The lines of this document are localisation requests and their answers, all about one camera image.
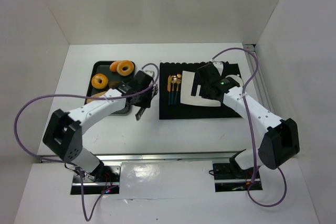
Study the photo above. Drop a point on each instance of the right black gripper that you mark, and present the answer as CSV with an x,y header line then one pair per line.
x,y
203,85

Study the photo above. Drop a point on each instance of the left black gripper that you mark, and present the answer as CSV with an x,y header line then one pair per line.
x,y
144,100

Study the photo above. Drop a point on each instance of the glazed bagel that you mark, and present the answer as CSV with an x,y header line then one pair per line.
x,y
125,68
99,81

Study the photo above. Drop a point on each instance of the metal tongs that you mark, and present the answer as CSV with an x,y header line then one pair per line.
x,y
139,114

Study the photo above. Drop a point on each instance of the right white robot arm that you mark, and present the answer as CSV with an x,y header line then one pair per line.
x,y
278,138

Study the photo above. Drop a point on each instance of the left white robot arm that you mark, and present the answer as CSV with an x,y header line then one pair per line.
x,y
64,131

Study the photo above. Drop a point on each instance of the oval light bread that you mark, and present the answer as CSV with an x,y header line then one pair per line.
x,y
97,95

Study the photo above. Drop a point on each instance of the white square plate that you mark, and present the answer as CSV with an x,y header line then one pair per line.
x,y
185,98

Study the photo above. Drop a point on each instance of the black placemat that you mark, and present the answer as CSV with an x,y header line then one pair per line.
x,y
169,111

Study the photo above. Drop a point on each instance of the brown chocolate croissant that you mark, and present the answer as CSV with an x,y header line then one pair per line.
x,y
113,84

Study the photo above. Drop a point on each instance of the orange round bun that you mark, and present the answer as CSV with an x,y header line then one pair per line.
x,y
114,65

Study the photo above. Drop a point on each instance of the gold knife green handle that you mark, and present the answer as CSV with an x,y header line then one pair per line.
x,y
169,88

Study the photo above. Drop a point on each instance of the aluminium rail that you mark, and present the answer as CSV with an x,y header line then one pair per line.
x,y
167,156

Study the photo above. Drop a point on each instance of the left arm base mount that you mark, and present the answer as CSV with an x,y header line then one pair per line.
x,y
107,182

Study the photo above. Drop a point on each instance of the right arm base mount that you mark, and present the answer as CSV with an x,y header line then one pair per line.
x,y
229,178

